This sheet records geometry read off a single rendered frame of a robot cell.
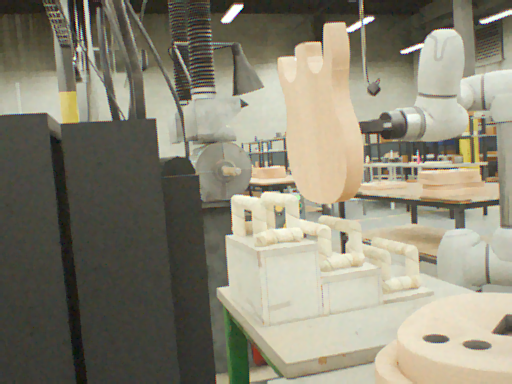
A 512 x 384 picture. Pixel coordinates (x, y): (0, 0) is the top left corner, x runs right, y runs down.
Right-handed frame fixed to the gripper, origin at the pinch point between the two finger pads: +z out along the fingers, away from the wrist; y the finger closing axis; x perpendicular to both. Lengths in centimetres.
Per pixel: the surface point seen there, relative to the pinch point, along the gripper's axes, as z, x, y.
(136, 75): -3, 81, 418
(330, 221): 0.3, -23.6, 2.1
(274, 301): 22.9, -37.2, -13.0
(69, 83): 61, 135, 817
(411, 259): -16.0, -34.2, -9.2
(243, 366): 22, -65, 21
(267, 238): 22.4, -23.4, -10.6
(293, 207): 15.1, -17.3, -9.5
